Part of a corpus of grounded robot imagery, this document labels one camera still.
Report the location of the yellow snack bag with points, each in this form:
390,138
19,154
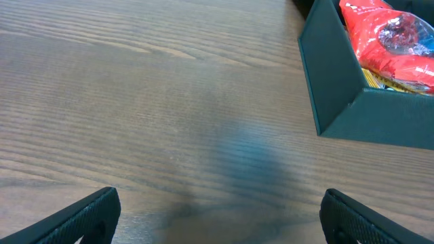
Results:
376,81

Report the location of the red snack bag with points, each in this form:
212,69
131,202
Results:
394,44

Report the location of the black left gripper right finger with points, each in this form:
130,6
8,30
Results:
346,221

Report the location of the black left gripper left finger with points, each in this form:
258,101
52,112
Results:
91,220

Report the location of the dark green box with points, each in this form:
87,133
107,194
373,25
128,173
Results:
343,104

